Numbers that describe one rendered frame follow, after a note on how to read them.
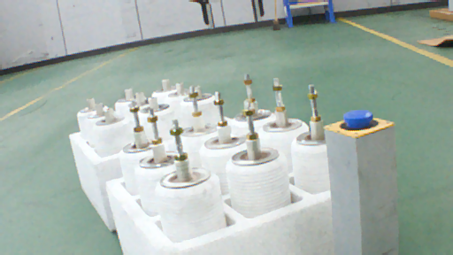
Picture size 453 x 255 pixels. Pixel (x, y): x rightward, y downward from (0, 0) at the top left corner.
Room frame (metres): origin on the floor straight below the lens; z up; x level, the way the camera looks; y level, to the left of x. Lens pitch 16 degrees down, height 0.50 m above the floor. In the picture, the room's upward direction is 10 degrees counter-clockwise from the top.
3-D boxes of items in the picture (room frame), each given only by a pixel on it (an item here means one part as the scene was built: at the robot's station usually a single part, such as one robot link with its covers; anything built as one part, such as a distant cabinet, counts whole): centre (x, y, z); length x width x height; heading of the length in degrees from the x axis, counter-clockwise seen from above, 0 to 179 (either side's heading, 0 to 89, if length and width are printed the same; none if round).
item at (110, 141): (1.23, 0.20, 0.16); 0.10 x 0.10 x 0.18
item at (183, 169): (0.72, 0.03, 0.26); 0.02 x 0.02 x 0.03
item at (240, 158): (0.76, -0.08, 0.25); 0.08 x 0.08 x 0.01
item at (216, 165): (0.87, -0.05, 0.16); 0.10 x 0.10 x 0.18
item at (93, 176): (1.38, 0.14, 0.09); 0.39 x 0.39 x 0.18; 20
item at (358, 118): (0.62, -0.21, 0.32); 0.04 x 0.04 x 0.02
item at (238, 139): (0.87, -0.05, 0.25); 0.08 x 0.08 x 0.01
